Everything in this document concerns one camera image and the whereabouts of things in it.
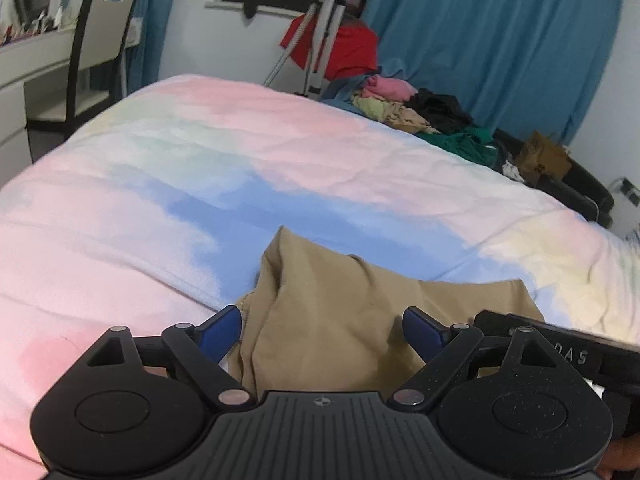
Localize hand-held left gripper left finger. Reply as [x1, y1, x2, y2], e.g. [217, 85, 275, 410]
[86, 305, 257, 408]

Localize white desk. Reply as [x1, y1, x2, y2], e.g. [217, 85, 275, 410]
[0, 17, 143, 173]

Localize white wall socket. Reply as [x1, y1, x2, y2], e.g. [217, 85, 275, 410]
[610, 177, 640, 209]

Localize camouflage garment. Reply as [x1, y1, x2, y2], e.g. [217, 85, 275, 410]
[382, 102, 442, 134]

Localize yellow-green garment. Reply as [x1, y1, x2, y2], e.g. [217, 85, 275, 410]
[352, 92, 402, 122]

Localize tan pants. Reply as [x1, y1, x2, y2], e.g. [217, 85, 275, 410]
[227, 226, 546, 398]

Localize narrow blue curtain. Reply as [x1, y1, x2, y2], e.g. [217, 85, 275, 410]
[106, 0, 187, 97]

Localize pastel tie-dye blanket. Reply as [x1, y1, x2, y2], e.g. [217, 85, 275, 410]
[0, 74, 640, 480]

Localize green garment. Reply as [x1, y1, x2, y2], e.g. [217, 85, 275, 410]
[417, 125, 502, 167]

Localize grey chair with black frame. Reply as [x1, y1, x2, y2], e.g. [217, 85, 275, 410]
[25, 0, 139, 163]

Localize brown cardboard box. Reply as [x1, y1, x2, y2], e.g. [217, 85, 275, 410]
[515, 131, 574, 184]

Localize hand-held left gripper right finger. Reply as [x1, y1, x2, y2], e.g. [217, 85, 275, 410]
[387, 306, 583, 408]

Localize black garment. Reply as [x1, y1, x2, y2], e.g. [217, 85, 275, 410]
[405, 89, 474, 134]

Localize pink garment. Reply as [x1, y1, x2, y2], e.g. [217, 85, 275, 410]
[360, 75, 419, 104]

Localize silver camera tripod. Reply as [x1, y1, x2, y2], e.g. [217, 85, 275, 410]
[262, 0, 352, 99]

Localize white window sill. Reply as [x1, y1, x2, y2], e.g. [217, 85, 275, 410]
[205, 0, 362, 20]

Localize red cloth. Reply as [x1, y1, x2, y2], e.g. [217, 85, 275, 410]
[279, 12, 380, 81]

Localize wide blue curtain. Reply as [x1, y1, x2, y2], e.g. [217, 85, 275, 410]
[360, 0, 627, 147]

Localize black padded seat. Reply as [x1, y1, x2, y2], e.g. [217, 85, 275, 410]
[492, 129, 616, 227]

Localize blue garment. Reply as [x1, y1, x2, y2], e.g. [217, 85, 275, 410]
[320, 59, 417, 110]

